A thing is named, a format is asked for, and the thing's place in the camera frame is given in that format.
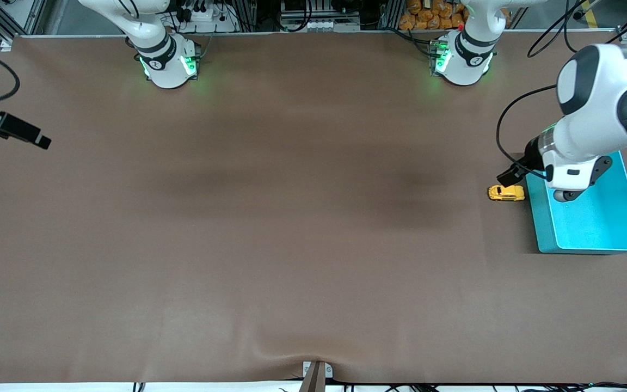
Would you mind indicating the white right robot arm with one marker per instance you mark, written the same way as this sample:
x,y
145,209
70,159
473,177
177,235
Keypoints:
x,y
166,60

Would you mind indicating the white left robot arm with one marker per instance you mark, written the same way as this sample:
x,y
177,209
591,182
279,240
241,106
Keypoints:
x,y
596,114

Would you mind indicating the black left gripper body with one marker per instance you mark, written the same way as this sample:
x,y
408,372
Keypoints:
x,y
530,155

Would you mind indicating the grey equipment rack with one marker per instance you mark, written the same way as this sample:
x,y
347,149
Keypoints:
x,y
319,16

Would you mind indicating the yellow beetle toy car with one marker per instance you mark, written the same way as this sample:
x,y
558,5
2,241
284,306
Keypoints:
x,y
506,193

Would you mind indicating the pile of orange balls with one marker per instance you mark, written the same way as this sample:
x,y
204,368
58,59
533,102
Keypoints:
x,y
433,16

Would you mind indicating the brown table mat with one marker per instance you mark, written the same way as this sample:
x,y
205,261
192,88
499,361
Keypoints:
x,y
313,228

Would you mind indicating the white power strip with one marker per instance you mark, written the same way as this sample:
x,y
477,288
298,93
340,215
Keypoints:
x,y
204,16

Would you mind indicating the metal bracket with brown bar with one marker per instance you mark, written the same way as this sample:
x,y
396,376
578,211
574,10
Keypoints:
x,y
316,375

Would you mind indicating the teal plastic bin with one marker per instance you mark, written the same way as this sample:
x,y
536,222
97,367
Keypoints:
x,y
591,228

